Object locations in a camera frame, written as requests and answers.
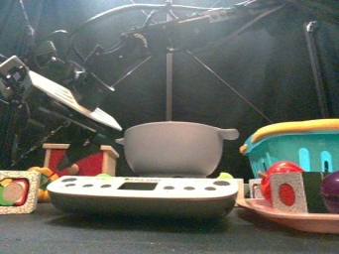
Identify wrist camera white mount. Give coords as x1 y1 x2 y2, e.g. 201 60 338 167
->
0 55 33 100
25 61 124 133

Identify white toy stove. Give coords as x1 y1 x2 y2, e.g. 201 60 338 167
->
45 175 240 220

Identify red wooden drawer box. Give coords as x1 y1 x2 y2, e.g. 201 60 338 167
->
43 142 120 196

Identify teal basket yellow rim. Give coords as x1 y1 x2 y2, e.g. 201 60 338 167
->
239 118 339 182

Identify thin vertical frame rod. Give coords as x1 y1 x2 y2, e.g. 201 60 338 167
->
164 49 175 122

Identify cube with red oval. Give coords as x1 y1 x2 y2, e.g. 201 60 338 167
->
268 171 331 214

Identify pink plate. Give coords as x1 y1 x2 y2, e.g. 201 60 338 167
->
236 197 339 235

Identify grey toy pot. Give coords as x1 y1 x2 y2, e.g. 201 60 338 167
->
115 120 241 179

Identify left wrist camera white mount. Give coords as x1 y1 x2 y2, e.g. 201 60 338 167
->
0 55 33 100

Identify yellow orange toy squash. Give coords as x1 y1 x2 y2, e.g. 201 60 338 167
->
27 166 60 203

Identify small white block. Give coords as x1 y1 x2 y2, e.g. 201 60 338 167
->
248 178 264 199

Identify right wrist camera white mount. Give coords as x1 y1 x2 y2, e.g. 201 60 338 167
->
25 61 124 133

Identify purple toy eggplant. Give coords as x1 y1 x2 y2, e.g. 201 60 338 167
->
320 170 339 214

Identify patterned picture block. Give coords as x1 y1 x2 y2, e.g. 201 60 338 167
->
0 170 43 215

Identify metal frame pole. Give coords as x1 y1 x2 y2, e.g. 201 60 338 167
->
303 20 331 119

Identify red toy tomato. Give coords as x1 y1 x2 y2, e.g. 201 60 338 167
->
257 161 306 206

